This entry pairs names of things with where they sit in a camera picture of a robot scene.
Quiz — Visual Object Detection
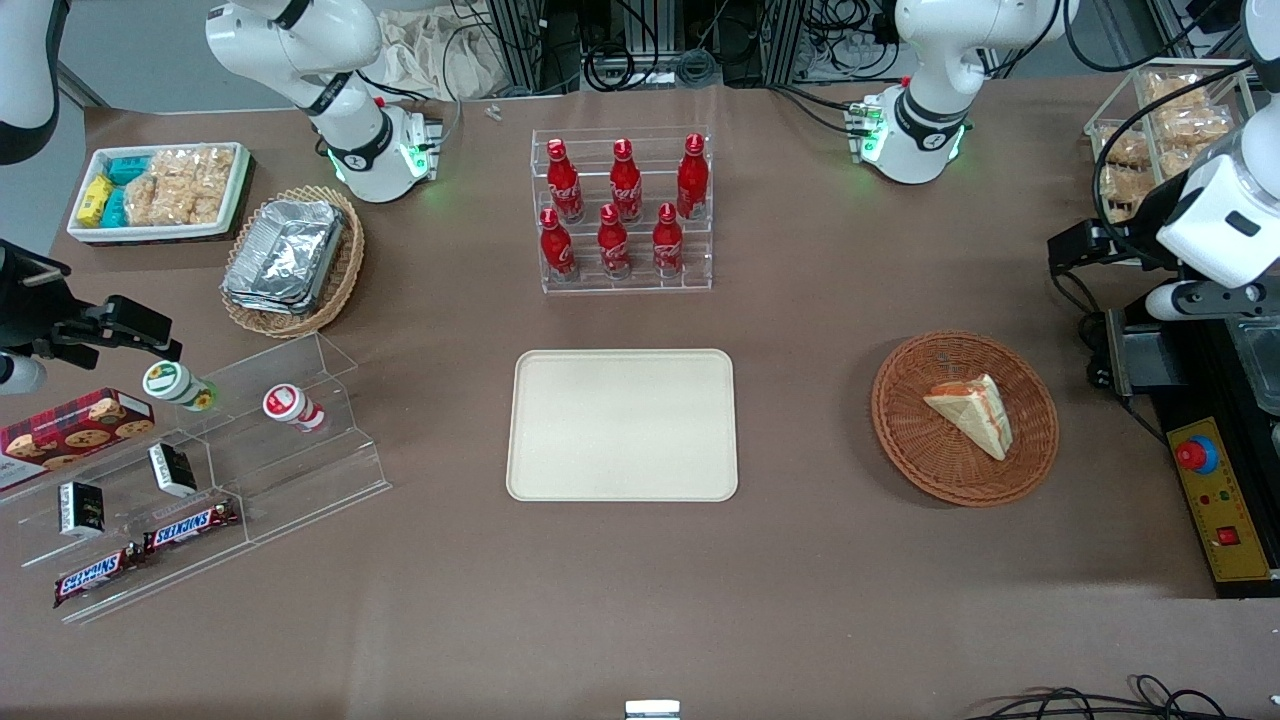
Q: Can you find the stack of foil trays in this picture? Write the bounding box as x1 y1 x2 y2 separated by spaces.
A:
222 198 346 317

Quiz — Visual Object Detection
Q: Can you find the green cap yogurt drink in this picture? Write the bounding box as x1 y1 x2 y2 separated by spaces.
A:
142 360 219 413

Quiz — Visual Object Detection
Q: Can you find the aluminium frame with cables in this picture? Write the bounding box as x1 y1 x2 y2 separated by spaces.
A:
480 0 901 96

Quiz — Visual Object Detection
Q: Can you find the round brown wicker basket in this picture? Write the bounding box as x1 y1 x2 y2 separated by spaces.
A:
870 331 1060 508

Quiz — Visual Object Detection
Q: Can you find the cream plastic tray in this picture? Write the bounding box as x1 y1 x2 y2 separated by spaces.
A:
505 348 740 503

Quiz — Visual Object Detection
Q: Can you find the oval light wicker basket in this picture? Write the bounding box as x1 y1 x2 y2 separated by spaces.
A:
220 185 366 340

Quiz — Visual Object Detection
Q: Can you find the white rectangular snack tray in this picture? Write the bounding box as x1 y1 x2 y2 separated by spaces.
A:
66 142 251 244

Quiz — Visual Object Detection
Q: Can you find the red cola bottle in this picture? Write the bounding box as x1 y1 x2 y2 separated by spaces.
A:
652 202 685 278
597 203 633 279
676 133 710 221
609 138 644 223
545 138 585 225
539 207 578 281

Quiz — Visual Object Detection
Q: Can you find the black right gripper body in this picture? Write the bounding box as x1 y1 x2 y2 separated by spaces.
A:
0 240 77 367

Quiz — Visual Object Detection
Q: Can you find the black countertop appliance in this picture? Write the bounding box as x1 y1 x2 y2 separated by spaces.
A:
1105 290 1280 599

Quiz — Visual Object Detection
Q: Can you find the yellow snack pack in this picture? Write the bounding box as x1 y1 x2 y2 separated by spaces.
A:
77 175 116 229

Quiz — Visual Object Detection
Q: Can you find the clear acrylic bottle rack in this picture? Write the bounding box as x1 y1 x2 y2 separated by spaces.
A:
530 127 714 295

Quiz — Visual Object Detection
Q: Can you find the black appliance power cable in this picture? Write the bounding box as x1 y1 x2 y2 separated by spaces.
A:
1050 268 1171 446

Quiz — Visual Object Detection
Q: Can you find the clear bag of crackers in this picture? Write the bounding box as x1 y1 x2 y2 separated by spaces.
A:
1098 130 1151 169
1145 72 1209 109
1100 165 1151 221
1155 105 1236 149

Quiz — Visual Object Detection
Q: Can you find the yellow control panel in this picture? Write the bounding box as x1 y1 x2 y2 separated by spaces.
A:
1166 417 1276 584

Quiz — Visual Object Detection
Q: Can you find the beige cloth bag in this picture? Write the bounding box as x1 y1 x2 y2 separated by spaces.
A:
375 10 511 101

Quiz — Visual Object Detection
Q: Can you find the red cookie box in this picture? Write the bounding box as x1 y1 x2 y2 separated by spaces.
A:
0 388 156 491

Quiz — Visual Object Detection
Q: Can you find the red cap yogurt drink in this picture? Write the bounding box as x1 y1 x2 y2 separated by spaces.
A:
262 384 328 434

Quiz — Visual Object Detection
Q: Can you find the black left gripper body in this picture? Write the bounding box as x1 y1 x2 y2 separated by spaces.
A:
1098 176 1191 269

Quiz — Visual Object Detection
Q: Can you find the large clear rice cracker bag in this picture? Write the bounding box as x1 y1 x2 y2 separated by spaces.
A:
122 146 236 227

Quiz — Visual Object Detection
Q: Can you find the clear acrylic stepped shelf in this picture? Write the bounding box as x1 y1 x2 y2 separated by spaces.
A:
0 332 393 626

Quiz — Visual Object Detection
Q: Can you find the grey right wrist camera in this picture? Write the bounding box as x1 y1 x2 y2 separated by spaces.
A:
0 355 47 396

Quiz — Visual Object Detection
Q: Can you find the triangular sandwich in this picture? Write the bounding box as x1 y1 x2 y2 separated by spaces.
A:
922 374 1013 462

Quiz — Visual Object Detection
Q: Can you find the Snickers bar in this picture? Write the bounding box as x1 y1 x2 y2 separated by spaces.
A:
53 547 141 609
143 499 241 554

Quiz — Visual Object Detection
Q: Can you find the white wire rack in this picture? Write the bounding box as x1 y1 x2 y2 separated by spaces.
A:
1085 58 1261 226

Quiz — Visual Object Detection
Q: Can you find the small black white box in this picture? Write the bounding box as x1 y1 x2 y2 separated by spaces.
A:
148 443 198 498
57 481 107 538

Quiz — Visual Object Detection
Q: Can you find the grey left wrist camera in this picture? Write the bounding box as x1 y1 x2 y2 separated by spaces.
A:
1145 282 1280 323

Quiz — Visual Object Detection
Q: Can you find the black cables bundle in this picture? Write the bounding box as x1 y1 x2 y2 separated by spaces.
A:
965 675 1280 720

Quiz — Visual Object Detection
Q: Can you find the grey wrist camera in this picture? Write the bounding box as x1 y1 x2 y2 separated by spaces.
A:
0 355 47 396
1145 282 1280 323

